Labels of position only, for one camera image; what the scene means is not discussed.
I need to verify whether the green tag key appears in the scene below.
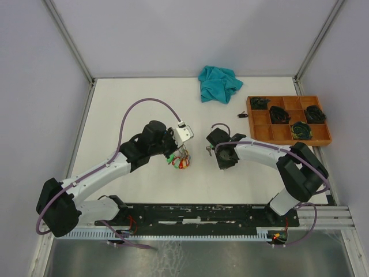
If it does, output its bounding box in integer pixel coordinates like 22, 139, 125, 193
206, 146, 212, 156

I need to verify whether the large metal keyring yellow handle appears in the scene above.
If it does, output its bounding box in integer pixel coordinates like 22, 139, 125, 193
167, 145, 191, 170

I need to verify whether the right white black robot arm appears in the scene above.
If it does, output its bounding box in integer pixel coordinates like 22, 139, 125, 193
206, 128, 329, 226

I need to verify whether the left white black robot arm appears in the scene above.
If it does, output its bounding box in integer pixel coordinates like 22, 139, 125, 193
36, 120, 193, 237

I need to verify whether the black key tag key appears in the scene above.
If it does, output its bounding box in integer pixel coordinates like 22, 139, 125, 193
237, 112, 248, 118

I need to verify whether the teal cloth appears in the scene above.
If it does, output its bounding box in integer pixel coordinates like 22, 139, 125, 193
198, 66, 243, 104

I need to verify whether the wooden compartment tray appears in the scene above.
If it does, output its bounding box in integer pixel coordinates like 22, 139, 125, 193
246, 95, 332, 147

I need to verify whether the green key tag on ring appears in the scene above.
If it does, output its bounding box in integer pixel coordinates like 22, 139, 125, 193
167, 154, 177, 164

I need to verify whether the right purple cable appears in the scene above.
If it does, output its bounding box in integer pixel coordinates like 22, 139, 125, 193
211, 123, 330, 248

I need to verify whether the purple cable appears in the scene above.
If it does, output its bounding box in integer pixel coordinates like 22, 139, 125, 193
36, 98, 185, 249
211, 123, 330, 248

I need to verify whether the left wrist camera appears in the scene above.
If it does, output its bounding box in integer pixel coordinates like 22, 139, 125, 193
173, 121, 194, 147

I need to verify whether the black strap bundle top left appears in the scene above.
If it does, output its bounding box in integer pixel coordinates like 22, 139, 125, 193
249, 97, 270, 110

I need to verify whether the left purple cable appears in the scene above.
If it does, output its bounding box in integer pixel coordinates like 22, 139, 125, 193
36, 98, 185, 249

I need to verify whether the black strap bundle middle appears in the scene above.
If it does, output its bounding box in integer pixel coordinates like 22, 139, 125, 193
269, 105, 292, 125

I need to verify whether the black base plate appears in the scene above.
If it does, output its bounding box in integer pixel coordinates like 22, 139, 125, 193
107, 203, 300, 235

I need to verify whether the black green strap bundle bottom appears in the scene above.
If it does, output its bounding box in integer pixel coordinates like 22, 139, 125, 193
289, 121, 314, 141

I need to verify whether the black strap bundle right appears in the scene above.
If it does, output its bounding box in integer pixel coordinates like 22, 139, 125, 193
304, 104, 327, 123

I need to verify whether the white cable duct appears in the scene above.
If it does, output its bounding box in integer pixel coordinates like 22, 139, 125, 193
60, 228, 272, 242

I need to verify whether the aluminium frame rail right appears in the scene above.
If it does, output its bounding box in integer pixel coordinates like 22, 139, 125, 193
293, 0, 346, 83

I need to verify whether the aluminium frame rail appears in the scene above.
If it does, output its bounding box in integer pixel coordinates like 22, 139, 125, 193
41, 0, 95, 84
293, 0, 346, 83

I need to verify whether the aluminium frame rail left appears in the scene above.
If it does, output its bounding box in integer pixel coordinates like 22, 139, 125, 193
41, 0, 95, 84

